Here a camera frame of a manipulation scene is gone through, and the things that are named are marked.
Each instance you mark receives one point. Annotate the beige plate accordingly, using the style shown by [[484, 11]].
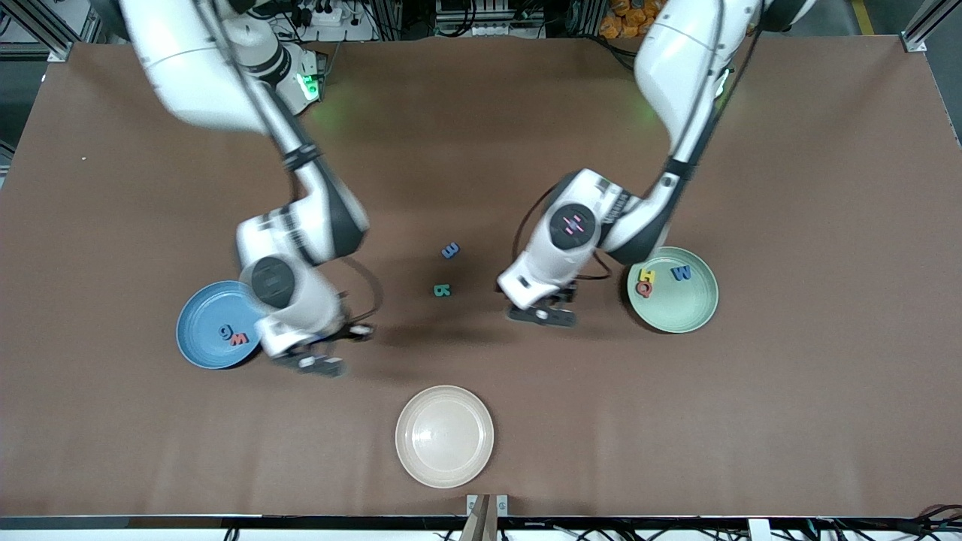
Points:
[[445, 436]]

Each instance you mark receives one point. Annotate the yellow foam letter H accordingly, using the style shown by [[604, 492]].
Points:
[[648, 276]]

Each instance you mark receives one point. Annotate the red foam letter w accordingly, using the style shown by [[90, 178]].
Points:
[[239, 339]]

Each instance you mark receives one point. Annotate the orange bag pile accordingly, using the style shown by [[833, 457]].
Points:
[[624, 19]]

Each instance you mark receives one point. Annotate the blue plate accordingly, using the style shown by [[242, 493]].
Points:
[[203, 315]]

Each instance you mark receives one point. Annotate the black equipment rack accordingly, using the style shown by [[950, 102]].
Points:
[[488, 13]]

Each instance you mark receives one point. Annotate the black table edge rail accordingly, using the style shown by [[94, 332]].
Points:
[[225, 522]]

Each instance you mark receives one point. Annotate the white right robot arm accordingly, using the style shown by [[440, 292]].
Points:
[[195, 68]]

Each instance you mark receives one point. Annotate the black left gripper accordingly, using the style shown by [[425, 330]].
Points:
[[565, 292]]

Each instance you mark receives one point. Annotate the light blue foam letter m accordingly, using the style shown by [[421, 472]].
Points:
[[449, 250]]

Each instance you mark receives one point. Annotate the pink foam letter Q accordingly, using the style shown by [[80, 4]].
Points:
[[639, 290]]

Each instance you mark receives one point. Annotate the brown table cover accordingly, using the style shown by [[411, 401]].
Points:
[[150, 451]]

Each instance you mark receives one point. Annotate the small metal bracket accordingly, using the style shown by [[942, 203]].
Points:
[[502, 507]]

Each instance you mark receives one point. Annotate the teal foam letter k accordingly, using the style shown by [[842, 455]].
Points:
[[442, 290]]

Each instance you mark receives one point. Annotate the white label tag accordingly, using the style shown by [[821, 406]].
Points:
[[759, 530]]

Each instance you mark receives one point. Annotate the green plate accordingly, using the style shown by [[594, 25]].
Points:
[[676, 308]]

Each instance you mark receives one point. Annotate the tan vertical post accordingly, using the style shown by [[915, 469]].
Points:
[[479, 526]]

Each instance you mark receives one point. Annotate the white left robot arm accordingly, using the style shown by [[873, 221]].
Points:
[[684, 68]]

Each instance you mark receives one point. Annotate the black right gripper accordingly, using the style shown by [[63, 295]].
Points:
[[347, 328]]

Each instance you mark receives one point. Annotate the aluminium frame profile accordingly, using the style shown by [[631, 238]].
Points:
[[924, 30], [60, 45]]

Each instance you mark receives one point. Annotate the white power strip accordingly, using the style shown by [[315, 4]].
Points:
[[323, 13]]

